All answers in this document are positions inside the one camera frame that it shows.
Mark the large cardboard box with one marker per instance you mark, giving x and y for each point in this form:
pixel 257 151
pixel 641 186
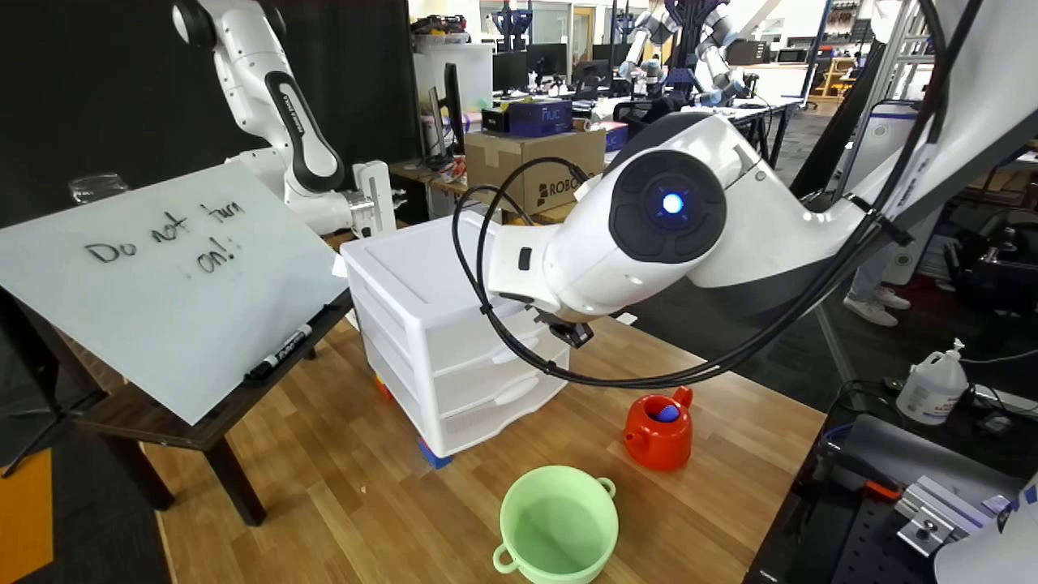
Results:
pixel 519 165

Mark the red plastic mug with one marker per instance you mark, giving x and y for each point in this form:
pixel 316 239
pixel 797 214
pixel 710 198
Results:
pixel 654 444

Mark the light green plastic pot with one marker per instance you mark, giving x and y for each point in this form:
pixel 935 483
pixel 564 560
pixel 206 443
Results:
pixel 555 531

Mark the light wooden desk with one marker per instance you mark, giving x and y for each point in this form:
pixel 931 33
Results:
pixel 431 180

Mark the black whiteboard marker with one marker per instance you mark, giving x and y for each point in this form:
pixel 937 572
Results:
pixel 282 349

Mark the white rounded object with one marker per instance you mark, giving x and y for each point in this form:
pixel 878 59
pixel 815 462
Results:
pixel 995 545

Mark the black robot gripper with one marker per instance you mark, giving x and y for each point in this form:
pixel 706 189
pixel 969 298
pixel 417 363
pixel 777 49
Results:
pixel 564 329

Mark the white idle robot arm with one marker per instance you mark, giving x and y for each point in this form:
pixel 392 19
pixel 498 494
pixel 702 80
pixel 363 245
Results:
pixel 288 119

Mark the orange floor mat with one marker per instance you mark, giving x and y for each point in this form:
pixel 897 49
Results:
pixel 23 519

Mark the person in red shirt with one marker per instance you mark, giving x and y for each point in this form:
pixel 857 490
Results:
pixel 881 279

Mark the dark wooden side table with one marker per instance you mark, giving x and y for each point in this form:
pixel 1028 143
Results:
pixel 140 417

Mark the small blue ball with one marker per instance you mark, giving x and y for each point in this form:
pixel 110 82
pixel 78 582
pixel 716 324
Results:
pixel 668 412

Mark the white plastic drawer cabinet frame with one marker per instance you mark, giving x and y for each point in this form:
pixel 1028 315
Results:
pixel 410 254

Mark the black clamp with orange grip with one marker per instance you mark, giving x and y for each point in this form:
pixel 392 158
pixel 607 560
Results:
pixel 878 488

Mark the dark purple box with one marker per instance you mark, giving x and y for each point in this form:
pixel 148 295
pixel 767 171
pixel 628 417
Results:
pixel 528 119

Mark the white plastic jug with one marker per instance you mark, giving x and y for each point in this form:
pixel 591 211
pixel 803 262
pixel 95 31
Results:
pixel 928 391

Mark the whiteboard with handwritten note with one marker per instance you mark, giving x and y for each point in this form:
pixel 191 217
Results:
pixel 163 303

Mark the white boxy gripper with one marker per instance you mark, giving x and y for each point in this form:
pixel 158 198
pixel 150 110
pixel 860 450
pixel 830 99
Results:
pixel 376 198

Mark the blue tape piece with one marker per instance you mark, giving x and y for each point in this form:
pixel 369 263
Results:
pixel 437 454

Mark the aluminium extrusion rail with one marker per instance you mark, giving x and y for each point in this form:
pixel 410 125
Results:
pixel 941 511

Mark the black perforated breadboard plate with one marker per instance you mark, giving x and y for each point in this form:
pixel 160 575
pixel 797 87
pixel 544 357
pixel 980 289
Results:
pixel 854 541

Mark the white floor cabinet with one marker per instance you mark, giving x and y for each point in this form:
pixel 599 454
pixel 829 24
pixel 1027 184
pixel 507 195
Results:
pixel 897 151

